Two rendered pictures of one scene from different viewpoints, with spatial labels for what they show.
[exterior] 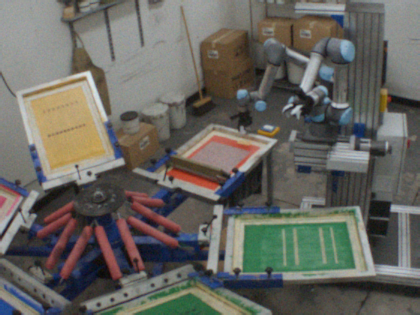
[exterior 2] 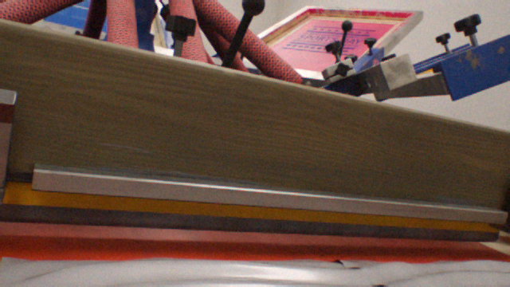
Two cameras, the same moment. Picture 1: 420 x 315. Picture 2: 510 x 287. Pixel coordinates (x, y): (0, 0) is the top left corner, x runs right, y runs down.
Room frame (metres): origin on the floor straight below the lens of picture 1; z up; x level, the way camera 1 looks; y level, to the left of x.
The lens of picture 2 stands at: (2.89, -0.16, 1.05)
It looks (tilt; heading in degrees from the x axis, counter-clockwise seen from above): 6 degrees down; 117
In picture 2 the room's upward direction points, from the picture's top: 11 degrees clockwise
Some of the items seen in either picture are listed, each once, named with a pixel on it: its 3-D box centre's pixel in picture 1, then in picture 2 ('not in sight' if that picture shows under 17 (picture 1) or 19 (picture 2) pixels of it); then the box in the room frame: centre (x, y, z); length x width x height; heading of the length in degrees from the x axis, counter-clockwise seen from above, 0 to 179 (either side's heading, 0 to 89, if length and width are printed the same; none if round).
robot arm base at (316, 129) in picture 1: (320, 124); not in sight; (2.70, -0.68, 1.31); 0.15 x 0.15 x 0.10
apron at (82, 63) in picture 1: (85, 78); not in sight; (4.57, 1.24, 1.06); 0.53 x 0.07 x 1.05; 143
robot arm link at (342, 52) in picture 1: (340, 82); not in sight; (2.61, -0.78, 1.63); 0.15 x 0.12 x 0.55; 46
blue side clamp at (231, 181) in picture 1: (229, 186); not in sight; (2.60, -0.07, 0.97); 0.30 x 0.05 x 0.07; 143
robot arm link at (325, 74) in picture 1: (327, 77); not in sight; (3.17, -0.85, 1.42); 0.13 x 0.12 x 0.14; 5
